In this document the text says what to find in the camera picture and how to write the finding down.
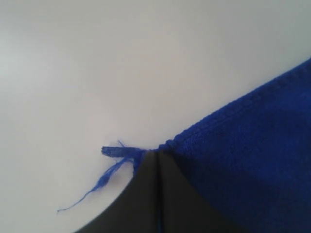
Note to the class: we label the blue microfiber towel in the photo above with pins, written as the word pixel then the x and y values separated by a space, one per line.
pixel 250 160

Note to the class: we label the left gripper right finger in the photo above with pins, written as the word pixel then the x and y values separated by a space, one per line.
pixel 181 208

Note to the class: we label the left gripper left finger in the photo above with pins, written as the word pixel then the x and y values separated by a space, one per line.
pixel 135 210

